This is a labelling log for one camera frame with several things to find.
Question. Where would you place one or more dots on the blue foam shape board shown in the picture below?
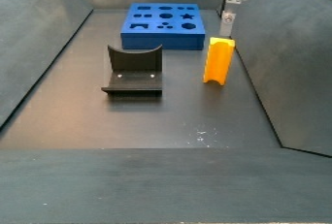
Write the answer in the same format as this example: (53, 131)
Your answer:
(164, 24)

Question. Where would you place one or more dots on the black curved fixture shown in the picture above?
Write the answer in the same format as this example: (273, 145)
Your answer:
(136, 71)

